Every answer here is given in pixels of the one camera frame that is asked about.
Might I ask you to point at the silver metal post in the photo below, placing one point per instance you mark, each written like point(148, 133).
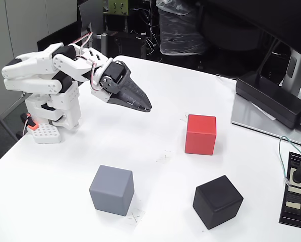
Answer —
point(103, 43)

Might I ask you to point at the grey cube block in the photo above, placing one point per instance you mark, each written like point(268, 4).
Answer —
point(110, 191)

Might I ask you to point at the white perforated base clamp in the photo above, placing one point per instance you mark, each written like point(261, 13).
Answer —
point(47, 133)

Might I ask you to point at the silver monitor stand base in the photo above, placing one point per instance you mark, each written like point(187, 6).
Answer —
point(251, 118)

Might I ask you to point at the red cube block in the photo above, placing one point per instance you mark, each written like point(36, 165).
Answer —
point(200, 136)

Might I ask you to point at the black computer case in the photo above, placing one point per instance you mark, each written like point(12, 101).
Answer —
point(127, 44)

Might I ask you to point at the silver monitor stand neck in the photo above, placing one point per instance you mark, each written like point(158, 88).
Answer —
point(295, 68)

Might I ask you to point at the green box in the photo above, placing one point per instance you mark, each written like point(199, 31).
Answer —
point(117, 7)

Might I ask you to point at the clear tape with pen mark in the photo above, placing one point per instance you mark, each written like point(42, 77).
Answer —
point(165, 156)
point(184, 119)

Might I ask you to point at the black panel board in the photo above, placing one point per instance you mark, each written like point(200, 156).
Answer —
point(62, 32)

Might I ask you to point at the black monitor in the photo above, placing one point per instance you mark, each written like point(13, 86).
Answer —
point(278, 15)

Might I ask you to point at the black power adapter brick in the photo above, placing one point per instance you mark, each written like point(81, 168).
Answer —
point(268, 98)

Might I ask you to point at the black cube block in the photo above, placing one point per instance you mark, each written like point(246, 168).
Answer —
point(215, 201)

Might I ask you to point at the clear tape with X mark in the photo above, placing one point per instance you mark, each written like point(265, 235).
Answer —
point(135, 217)

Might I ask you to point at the black power strip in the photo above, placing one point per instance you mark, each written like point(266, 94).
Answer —
point(292, 211)

